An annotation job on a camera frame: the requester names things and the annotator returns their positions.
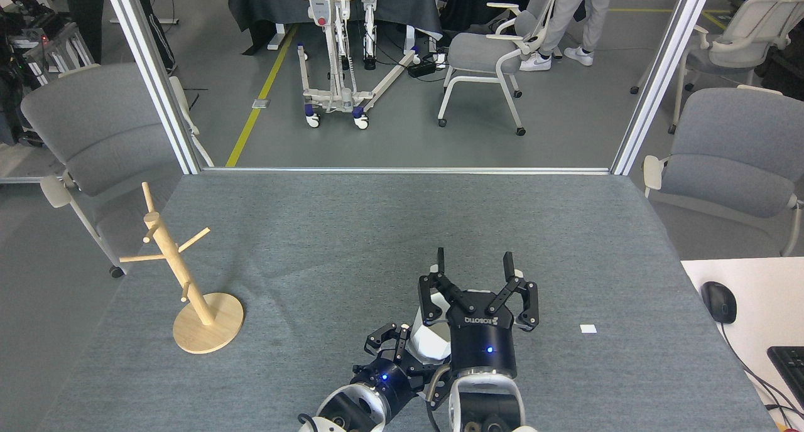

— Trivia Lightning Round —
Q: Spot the white stand on wheels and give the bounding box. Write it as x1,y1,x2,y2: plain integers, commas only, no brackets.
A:
284,0,423,130

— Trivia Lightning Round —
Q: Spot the wooden cup rack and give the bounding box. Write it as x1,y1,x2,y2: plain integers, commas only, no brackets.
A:
119,181,244,355

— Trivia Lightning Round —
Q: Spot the person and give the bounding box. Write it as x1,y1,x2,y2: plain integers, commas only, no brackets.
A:
63,0,179,76
519,0,616,72

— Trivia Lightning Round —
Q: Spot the white desk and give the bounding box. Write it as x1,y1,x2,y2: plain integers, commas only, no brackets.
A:
682,257,804,432

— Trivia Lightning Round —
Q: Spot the silver post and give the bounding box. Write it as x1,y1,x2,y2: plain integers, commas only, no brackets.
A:
102,0,215,175
610,0,716,176

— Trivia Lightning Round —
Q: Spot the table with dark cloth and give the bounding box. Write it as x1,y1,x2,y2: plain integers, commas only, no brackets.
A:
227,0,444,57

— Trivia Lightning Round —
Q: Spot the black power strip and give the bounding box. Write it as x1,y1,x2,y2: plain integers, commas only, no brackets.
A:
407,54,448,79

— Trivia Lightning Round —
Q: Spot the grey chair with white frame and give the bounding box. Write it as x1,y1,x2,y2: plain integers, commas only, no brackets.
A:
630,0,804,135
642,85,804,257
21,63,215,279
437,0,566,137

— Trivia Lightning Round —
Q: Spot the white hexagonal cup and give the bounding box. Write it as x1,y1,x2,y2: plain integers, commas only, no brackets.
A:
410,289,454,364

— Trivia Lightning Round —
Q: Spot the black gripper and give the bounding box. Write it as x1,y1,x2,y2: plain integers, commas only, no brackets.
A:
418,248,540,380
350,322,452,415

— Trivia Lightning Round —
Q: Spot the black mouse cable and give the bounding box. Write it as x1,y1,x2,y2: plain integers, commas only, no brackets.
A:
719,322,804,421

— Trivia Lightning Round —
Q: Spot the black keyboard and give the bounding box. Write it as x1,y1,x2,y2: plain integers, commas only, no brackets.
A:
767,345,804,411

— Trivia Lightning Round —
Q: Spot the black computer mouse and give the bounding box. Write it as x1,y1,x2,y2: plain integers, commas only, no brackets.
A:
701,281,738,325

